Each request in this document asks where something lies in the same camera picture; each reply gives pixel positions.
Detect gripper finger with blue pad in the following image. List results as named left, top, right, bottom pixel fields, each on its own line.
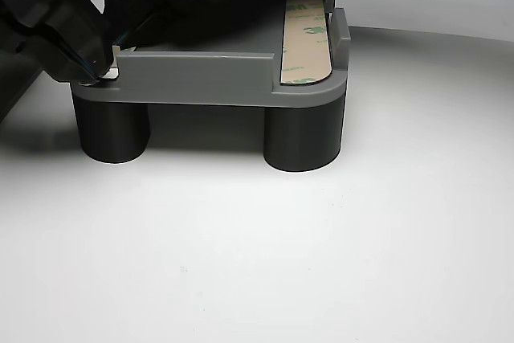
left=43, top=0, right=113, bottom=78

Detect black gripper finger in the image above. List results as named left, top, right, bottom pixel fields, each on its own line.
left=100, top=0, right=169, bottom=45
left=120, top=1, right=226, bottom=50

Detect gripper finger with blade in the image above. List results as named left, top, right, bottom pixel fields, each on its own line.
left=19, top=25, right=97, bottom=86

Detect beige printed protective film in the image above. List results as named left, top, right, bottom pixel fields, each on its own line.
left=277, top=0, right=334, bottom=86
left=111, top=43, right=137, bottom=71

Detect grey printed fixture black legs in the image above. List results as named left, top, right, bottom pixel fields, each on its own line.
left=70, top=0, right=353, bottom=173

